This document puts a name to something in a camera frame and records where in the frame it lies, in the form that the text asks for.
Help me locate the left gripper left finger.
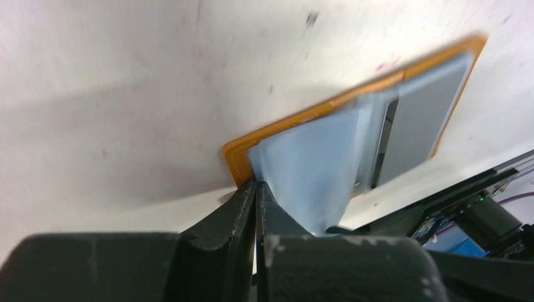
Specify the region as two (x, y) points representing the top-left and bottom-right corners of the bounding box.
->
(1, 179), (257, 301)

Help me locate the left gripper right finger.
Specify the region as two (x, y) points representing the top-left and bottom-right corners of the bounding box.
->
(256, 182), (449, 301)

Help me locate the yellow leather card holder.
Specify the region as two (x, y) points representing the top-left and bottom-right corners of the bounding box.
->
(221, 33), (489, 238)

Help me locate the silver grey credit card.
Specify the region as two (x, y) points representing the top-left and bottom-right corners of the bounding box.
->
(371, 57), (472, 188)

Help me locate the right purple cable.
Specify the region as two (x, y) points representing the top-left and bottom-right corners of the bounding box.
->
(498, 191), (534, 205)

